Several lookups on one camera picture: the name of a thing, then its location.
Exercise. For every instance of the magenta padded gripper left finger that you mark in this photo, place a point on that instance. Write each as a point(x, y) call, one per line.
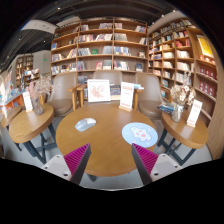
point(70, 167)

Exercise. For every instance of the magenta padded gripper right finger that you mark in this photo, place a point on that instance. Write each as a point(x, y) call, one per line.
point(152, 167)

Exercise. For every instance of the round light blue mouse pad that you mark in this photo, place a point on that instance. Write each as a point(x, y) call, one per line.
point(140, 133)

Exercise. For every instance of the grey computer mouse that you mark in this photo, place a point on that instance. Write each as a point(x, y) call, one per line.
point(85, 124)

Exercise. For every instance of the round wooden centre table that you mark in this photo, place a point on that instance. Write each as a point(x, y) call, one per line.
point(110, 153)

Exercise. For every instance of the round wooden table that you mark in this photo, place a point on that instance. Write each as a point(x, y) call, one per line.
point(110, 153)
point(27, 125)
point(179, 133)

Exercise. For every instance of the round wooden right table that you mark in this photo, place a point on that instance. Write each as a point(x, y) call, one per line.
point(179, 133)

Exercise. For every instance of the stack of books on right table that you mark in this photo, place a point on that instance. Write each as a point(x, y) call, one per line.
point(166, 107)

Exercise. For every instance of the brown leather right armchair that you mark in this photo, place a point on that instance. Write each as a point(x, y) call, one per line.
point(151, 97)

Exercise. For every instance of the brown leather armchair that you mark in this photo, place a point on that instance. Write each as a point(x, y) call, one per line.
point(113, 76)
point(63, 94)
point(151, 97)

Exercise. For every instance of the round wooden left table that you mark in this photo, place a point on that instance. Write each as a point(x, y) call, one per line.
point(27, 125)

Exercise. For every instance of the brown leather left armchair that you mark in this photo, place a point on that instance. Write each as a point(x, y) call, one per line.
point(63, 94)

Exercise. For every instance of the framed pink picture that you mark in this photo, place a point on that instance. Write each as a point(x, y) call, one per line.
point(98, 90)

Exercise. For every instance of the white sign on wooden stand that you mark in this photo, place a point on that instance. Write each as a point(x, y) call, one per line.
point(126, 97)

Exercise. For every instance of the glass vase with dried flowers right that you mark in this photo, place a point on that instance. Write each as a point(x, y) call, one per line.
point(182, 95)

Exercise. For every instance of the glass vase with dried flowers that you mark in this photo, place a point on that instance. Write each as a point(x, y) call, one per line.
point(36, 89)
point(182, 95)

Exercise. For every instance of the white card sign right table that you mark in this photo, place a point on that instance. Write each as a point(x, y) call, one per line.
point(194, 113)

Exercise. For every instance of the white card sign table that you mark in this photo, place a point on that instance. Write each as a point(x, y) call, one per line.
point(27, 101)
point(194, 113)

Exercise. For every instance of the glass vase with dried flowers left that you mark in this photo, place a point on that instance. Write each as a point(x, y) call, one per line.
point(36, 89)

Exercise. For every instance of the white card sign left table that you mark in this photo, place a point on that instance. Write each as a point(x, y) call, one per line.
point(27, 101)

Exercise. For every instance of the brown leather middle armchair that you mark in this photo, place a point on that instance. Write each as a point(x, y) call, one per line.
point(113, 76)

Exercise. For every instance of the distant wooden left bookshelf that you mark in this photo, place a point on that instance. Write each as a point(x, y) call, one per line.
point(25, 72)

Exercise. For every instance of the large wooden centre bookshelf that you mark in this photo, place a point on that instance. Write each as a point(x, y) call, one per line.
point(100, 44)

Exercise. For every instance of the wooden right bookshelf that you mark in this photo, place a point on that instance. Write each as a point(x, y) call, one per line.
point(178, 47)

